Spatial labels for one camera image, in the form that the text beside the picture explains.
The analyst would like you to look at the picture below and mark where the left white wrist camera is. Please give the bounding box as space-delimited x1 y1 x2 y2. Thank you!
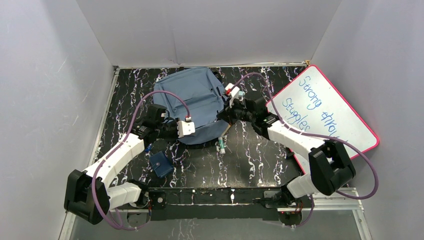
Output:
177 120 196 138

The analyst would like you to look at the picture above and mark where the pink framed whiteboard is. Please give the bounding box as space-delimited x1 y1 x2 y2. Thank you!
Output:
265 64 381 176

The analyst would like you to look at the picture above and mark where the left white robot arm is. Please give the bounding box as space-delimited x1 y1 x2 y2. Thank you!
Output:
64 104 180 225

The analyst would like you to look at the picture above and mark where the green white glue stick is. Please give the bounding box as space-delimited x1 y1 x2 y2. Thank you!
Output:
218 136 226 155

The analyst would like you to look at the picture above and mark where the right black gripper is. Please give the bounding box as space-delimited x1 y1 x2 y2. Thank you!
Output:
217 95 256 126

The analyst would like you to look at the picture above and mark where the navy snap wallet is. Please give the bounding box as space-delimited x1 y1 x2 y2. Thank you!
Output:
149 151 174 179

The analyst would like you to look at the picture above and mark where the yellow orange highlighter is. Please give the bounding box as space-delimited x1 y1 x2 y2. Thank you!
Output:
220 125 231 137

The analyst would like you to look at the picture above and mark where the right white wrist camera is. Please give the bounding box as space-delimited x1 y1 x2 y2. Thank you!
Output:
225 83 240 108

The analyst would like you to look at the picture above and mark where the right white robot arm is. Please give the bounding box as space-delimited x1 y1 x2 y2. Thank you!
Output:
216 99 356 207

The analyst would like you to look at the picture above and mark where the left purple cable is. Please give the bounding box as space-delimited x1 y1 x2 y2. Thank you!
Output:
91 90 193 232

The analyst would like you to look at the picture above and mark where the blue student backpack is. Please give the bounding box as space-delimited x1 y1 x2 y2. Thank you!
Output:
153 67 229 145

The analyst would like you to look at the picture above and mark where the black front rail frame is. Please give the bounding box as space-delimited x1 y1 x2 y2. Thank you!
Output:
148 187 291 221

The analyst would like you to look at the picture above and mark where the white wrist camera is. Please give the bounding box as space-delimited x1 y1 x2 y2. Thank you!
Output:
177 120 196 138
225 83 240 108

